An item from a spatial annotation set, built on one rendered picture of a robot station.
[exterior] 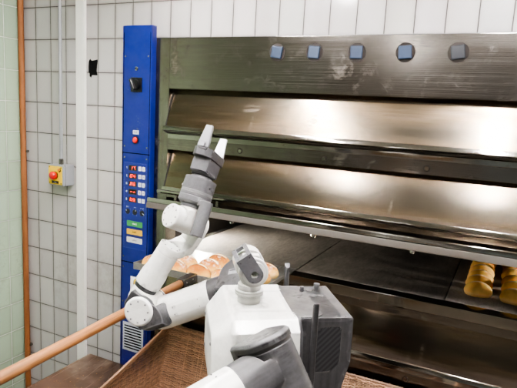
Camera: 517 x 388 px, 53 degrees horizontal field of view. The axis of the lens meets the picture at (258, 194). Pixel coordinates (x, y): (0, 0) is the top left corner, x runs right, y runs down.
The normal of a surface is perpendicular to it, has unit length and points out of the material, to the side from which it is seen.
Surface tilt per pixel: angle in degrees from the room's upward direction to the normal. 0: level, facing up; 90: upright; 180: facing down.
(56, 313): 90
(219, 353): 85
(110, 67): 90
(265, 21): 90
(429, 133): 70
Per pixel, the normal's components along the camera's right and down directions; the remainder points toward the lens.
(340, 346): 0.16, 0.17
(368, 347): -0.40, -0.22
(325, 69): -0.44, 0.12
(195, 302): -0.14, 0.02
